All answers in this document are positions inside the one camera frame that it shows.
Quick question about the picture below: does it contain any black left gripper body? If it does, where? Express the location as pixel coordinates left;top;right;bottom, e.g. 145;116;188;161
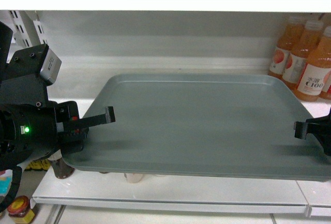
55;101;88;155

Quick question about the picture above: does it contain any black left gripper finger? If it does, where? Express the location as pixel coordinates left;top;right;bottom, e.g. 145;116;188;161
78;106;115;128

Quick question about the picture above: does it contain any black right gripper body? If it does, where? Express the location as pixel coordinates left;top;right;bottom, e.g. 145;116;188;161
306;112;330;156

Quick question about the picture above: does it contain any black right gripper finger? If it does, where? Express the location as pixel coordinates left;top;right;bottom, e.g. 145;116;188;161
294;122;307;139

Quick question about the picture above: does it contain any grey-green rectangular tray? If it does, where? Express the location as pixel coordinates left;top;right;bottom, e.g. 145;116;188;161
64;74;330;182

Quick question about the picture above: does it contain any dark soy sauce bottle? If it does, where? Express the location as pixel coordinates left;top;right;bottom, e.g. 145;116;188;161
48;157;75;180

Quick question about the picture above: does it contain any orange juice bottle C100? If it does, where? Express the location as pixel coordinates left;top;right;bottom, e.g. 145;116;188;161
293;26;330;102

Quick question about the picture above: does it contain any white middle shelf board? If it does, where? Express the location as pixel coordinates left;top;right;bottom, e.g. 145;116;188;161
38;55;331;111

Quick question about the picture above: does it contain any white lower shelf board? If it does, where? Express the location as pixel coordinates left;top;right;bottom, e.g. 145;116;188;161
33;170;330;217

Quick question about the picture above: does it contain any orange juice bottle middle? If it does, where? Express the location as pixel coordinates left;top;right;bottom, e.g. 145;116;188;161
281;20;324;90

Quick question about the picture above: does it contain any red lid sauce jar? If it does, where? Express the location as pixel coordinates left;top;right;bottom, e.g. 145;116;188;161
7;196;35;224

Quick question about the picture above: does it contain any orange juice bottle left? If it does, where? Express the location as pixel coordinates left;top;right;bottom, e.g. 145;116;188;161
268;16;306;79

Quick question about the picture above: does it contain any white slotted shelf upright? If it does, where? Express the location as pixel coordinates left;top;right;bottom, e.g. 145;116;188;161
8;10;48;48

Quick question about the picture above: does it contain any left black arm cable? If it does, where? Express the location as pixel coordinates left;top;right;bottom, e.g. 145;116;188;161
0;166;24;213

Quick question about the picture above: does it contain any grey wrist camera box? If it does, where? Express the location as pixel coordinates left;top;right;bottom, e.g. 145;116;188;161
40;49;62;85

